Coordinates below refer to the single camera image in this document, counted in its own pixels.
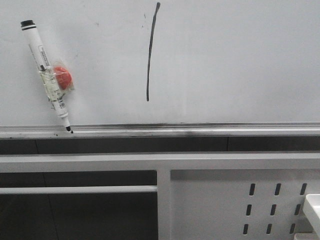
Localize grey metal whiteboard stand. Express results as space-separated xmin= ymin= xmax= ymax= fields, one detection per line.
xmin=0 ymin=137 xmax=320 ymax=240

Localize white whiteboard with aluminium frame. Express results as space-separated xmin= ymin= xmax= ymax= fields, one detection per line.
xmin=0 ymin=0 xmax=320 ymax=139

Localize white plastic marker tray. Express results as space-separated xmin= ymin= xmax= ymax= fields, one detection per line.
xmin=293 ymin=193 xmax=320 ymax=240

